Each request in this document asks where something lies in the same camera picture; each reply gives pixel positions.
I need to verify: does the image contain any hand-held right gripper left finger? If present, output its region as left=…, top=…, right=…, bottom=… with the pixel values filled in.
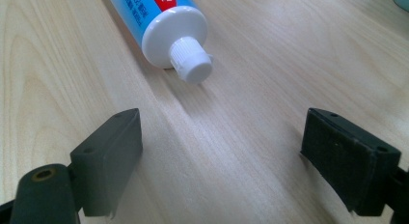
left=69, top=107, right=144, bottom=218

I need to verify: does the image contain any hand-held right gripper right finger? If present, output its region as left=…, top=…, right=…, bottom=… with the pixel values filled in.
left=299, top=107, right=402, bottom=217

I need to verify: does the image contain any blue toothpaste tube white cap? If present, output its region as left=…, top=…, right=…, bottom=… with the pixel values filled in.
left=104, top=0, right=214, bottom=85

